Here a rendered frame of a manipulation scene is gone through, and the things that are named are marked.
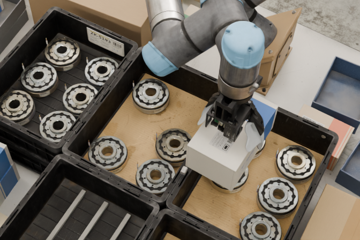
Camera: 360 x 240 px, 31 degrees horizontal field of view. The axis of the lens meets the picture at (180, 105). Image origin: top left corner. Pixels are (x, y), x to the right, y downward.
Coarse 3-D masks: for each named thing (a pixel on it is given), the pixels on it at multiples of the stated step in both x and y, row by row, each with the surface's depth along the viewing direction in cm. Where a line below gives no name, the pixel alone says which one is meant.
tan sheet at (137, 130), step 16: (128, 96) 185; (176, 96) 185; (192, 96) 185; (128, 112) 181; (160, 112) 182; (176, 112) 182; (192, 112) 182; (112, 128) 178; (128, 128) 179; (144, 128) 179; (160, 128) 179; (192, 128) 179; (128, 144) 176; (144, 144) 176; (128, 160) 173; (144, 160) 173; (128, 176) 170
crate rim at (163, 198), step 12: (132, 60) 179; (120, 72) 177; (192, 72) 177; (216, 84) 176; (96, 108) 170; (84, 120) 168; (72, 156) 162; (96, 168) 160; (180, 168) 160; (120, 180) 158; (144, 192) 157; (168, 192) 157
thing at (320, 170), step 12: (300, 120) 169; (324, 132) 168; (336, 144) 166; (324, 156) 163; (324, 168) 162; (180, 180) 159; (312, 180) 160; (312, 192) 158; (168, 204) 155; (192, 216) 154; (300, 216) 154; (216, 228) 152
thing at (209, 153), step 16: (256, 96) 148; (272, 112) 145; (208, 128) 142; (192, 144) 140; (208, 144) 140; (224, 144) 140; (240, 144) 140; (192, 160) 143; (208, 160) 139; (224, 160) 138; (240, 160) 138; (208, 176) 145; (224, 176) 141; (240, 176) 145
